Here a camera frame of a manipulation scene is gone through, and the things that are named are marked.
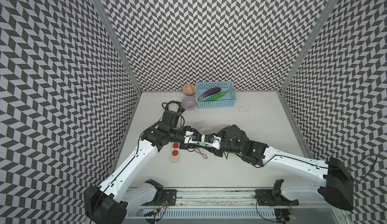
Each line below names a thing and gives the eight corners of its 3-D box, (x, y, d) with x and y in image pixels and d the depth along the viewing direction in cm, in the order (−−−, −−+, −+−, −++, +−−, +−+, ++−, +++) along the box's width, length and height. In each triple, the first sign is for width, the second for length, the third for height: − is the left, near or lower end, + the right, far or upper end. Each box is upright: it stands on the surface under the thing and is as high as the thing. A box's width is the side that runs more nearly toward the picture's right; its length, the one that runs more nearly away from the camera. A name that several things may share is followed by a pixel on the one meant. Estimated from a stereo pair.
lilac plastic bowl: (180, 105, 111) (179, 100, 107) (190, 98, 116) (189, 93, 112) (191, 114, 106) (190, 109, 102) (201, 106, 110) (201, 102, 106)
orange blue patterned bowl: (180, 93, 123) (179, 88, 119) (187, 87, 128) (187, 82, 124) (191, 99, 119) (191, 94, 114) (198, 93, 123) (198, 88, 119)
